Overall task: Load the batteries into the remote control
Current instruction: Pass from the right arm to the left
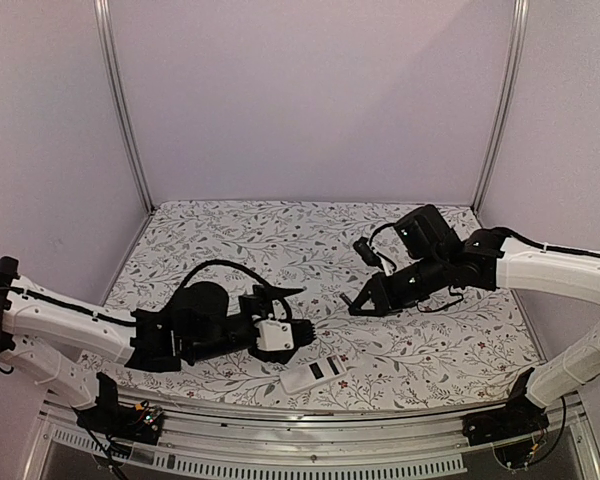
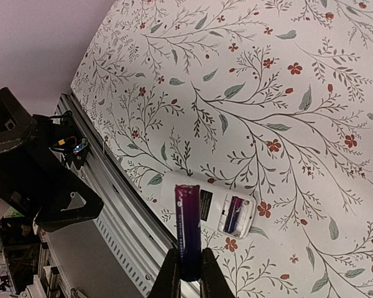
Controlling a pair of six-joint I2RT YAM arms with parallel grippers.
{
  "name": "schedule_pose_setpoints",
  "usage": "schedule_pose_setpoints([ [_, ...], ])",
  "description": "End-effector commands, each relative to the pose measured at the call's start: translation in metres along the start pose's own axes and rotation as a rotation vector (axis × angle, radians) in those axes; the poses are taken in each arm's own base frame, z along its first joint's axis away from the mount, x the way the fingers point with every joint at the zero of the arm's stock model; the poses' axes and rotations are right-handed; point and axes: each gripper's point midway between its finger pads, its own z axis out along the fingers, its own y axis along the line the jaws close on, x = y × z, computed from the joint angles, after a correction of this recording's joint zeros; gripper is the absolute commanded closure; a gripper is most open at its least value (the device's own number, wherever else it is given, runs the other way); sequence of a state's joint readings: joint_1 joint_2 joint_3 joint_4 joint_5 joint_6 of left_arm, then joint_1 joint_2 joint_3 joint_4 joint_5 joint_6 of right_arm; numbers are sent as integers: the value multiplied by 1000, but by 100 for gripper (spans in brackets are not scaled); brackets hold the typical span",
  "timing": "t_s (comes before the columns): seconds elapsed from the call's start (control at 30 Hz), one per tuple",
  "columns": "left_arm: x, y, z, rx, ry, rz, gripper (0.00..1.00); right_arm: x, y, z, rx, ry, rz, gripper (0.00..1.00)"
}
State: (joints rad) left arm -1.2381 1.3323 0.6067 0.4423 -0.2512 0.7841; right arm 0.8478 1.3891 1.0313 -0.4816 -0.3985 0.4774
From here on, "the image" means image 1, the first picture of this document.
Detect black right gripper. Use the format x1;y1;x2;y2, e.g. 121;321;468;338
349;250;450;316

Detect purple AAA battery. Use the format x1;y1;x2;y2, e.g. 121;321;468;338
340;293;352;305

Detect white remote control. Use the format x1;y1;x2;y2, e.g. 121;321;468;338
280;356;347;395

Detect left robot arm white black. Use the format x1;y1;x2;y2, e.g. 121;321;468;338
0;256;315;434

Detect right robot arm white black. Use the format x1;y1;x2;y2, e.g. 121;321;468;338
345;205;600;436

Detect floral patterned table mat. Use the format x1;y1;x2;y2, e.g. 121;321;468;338
80;201;540;410

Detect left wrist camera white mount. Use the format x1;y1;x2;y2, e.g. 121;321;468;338
256;319;316;352

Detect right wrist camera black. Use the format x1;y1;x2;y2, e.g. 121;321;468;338
353;236;396;275

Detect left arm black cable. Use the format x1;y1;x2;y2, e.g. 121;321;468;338
177;259;294;321

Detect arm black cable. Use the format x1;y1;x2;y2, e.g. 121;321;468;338
177;259;294;321
499;227;600;264

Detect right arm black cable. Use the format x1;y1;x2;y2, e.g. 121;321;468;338
499;227;600;264

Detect aluminium front rail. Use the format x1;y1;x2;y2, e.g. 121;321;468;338
21;388;600;479

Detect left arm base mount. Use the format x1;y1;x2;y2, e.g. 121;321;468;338
76;373;164;445

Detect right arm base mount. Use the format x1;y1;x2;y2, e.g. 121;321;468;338
462;368;549;470

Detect right aluminium frame post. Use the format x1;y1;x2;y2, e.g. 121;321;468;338
471;0;529;217

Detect aluminium frame post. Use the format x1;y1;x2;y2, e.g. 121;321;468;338
471;0;529;217
93;0;155;215

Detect left aluminium frame post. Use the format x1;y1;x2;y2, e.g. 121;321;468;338
93;0;155;215

